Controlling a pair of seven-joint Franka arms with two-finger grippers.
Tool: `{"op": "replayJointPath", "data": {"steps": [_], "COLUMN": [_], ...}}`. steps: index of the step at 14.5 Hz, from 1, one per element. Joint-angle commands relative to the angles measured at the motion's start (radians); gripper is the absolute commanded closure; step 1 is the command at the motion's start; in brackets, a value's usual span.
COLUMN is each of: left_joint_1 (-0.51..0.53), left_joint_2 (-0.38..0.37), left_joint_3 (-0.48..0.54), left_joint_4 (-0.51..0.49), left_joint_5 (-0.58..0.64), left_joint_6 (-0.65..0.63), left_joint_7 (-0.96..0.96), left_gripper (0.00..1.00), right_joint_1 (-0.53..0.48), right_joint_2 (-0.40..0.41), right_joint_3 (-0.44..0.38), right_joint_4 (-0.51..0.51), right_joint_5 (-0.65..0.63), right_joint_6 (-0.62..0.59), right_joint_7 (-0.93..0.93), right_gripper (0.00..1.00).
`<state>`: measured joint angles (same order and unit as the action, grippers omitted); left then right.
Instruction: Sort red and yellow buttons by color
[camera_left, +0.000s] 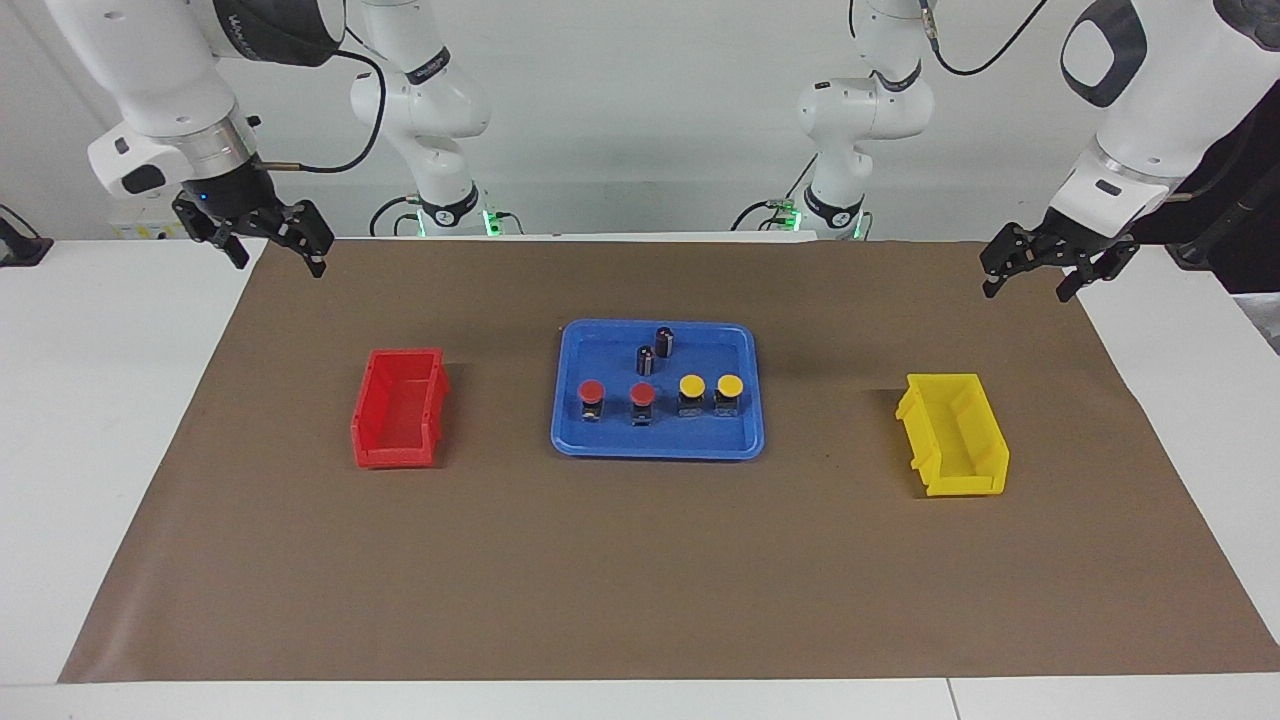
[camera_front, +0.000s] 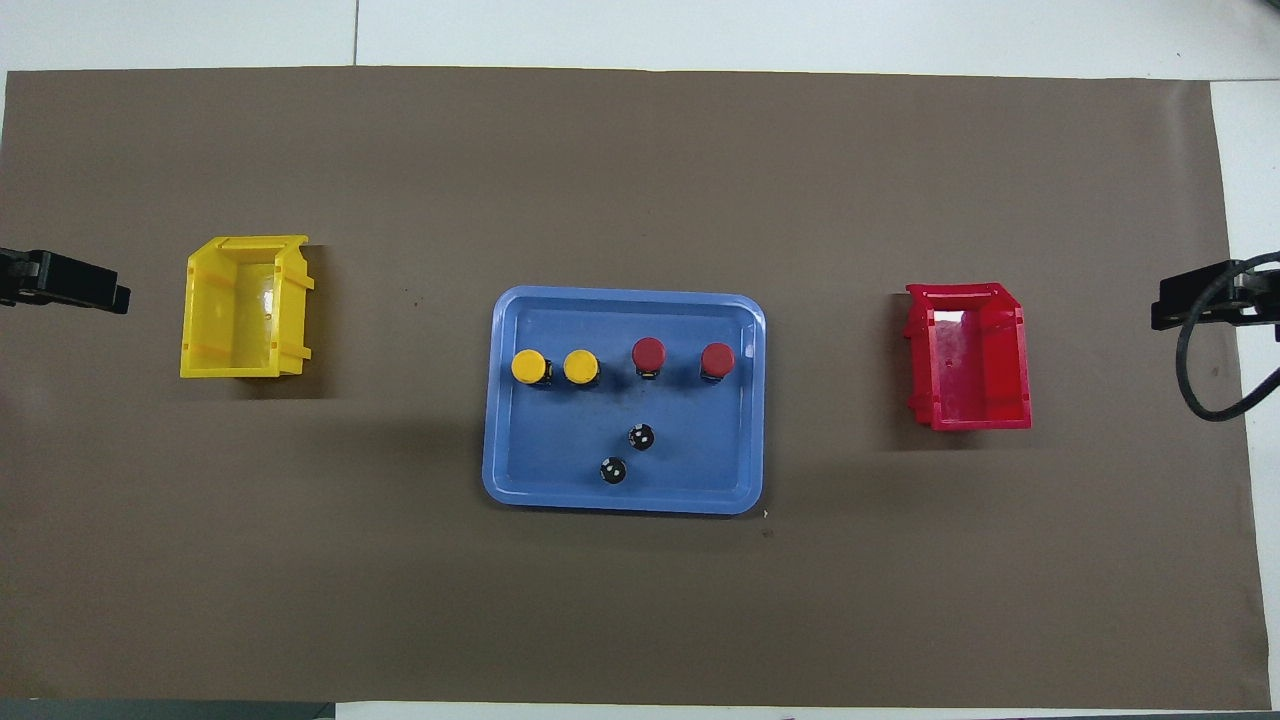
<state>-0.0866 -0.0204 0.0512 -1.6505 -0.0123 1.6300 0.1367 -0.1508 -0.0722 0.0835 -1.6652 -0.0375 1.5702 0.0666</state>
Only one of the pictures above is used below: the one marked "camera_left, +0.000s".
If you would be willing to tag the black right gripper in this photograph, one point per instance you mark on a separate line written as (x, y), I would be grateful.
(230, 195)

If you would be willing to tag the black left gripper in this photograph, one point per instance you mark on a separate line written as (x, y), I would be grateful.
(1080, 238)

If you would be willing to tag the yellow push button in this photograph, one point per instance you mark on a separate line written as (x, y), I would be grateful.
(691, 384)
(729, 385)

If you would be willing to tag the red push button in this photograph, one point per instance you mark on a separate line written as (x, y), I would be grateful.
(641, 393)
(592, 390)

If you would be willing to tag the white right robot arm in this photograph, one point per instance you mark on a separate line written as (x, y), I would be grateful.
(150, 70)

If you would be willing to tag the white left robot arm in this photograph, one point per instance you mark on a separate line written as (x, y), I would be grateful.
(1180, 90)

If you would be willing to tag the white power strip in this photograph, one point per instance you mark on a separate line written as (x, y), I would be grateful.
(150, 230)

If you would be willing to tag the black tripod stand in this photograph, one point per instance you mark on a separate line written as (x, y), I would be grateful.
(1230, 230)

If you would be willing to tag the yellow plastic bin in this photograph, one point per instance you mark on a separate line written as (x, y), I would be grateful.
(960, 440)

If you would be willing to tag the red plastic bin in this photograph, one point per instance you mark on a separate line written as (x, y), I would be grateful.
(400, 420)

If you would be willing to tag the blue plastic tray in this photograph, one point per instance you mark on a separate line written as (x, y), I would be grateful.
(600, 435)

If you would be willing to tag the black cylinder part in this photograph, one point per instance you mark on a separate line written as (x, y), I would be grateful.
(665, 342)
(645, 362)

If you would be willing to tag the brown paper mat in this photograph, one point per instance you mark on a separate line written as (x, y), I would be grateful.
(640, 560)

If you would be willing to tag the black clamp mount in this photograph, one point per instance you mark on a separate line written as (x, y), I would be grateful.
(20, 248)

